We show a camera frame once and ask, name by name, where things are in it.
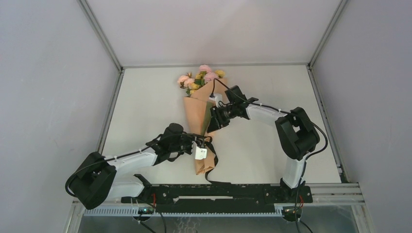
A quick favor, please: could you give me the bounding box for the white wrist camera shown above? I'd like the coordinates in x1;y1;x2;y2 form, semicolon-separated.
208;93;224;107
191;142;207;160

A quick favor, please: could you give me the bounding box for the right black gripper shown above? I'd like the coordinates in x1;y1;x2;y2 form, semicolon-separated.
206;103;237;133

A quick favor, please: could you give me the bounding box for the pink fake flower stem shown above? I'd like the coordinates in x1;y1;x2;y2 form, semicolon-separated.
177;65;225;91

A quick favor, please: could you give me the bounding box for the two-sided peach green wrapping paper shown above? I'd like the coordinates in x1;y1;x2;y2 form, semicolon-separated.
183;82;225;175

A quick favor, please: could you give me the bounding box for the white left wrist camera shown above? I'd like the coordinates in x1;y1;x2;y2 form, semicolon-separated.
191;142;207;160

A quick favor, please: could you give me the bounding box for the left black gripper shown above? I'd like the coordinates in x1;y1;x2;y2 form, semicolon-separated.
170;133;200;155

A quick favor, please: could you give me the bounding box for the yellow fake flower stem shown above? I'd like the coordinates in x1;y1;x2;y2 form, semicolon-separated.
180;70;225;96

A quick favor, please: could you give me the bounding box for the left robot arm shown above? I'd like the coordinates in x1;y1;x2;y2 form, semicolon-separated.
65;123;212;210

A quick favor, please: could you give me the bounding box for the black ribbon with gold text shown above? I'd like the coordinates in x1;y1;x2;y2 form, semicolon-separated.
204;138;231;185

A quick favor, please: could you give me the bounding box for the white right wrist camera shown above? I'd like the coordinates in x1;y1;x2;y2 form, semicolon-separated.
208;93;224;107

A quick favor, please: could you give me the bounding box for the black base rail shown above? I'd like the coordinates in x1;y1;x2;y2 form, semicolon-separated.
120;184;313;214

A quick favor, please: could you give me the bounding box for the white slotted cable duct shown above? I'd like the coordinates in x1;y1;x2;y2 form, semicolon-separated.
84;206;284;217

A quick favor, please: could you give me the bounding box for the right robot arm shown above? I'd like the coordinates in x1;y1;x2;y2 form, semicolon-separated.
206;85;325;202

